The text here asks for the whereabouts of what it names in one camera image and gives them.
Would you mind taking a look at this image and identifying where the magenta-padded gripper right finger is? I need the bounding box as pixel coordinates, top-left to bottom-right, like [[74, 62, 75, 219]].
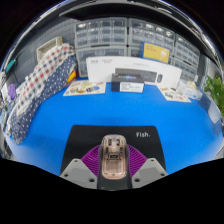
[[126, 144, 168, 190]]

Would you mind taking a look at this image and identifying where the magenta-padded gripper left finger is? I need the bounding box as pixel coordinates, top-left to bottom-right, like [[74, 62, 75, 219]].
[[59, 144, 103, 190]]

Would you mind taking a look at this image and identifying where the transparent pink computer mouse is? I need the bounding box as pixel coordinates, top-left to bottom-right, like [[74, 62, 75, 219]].
[[99, 134, 129, 181]]

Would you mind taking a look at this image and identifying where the black mouse pad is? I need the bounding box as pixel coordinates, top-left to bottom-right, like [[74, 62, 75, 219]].
[[59, 124, 167, 176]]

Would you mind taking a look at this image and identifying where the colourful picture card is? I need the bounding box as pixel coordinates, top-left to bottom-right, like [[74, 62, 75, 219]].
[[63, 80, 107, 97], [158, 85, 193, 103]]

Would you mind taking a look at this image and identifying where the small black box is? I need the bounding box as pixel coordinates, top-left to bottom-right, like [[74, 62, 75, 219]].
[[110, 73, 145, 94]]

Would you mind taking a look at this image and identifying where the white blue tissue box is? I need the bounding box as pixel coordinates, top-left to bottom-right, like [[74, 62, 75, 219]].
[[176, 79, 203, 101]]

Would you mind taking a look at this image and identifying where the small yellow object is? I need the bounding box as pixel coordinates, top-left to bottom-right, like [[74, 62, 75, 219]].
[[67, 70, 77, 84]]

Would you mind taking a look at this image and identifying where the small purple object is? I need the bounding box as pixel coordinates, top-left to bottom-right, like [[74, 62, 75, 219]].
[[8, 83, 18, 101]]

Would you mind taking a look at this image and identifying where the green potted plant white pot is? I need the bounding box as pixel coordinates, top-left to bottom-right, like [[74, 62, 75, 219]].
[[203, 75, 224, 125]]

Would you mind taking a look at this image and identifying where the red blue checked white cloth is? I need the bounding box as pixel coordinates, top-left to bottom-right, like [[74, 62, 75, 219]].
[[16, 44, 76, 111]]

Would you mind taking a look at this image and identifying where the long white keyboard box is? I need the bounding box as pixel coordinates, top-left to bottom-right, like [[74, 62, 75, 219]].
[[85, 55, 183, 89]]

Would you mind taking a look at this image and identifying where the yellow sign card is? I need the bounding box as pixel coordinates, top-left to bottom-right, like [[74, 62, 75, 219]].
[[140, 41, 171, 64]]

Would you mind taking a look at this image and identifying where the white wicker basket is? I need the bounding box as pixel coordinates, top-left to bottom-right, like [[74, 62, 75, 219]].
[[35, 36, 64, 63]]

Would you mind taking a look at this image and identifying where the teal wall-mounted holder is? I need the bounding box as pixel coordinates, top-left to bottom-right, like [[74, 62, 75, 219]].
[[4, 59, 17, 73]]

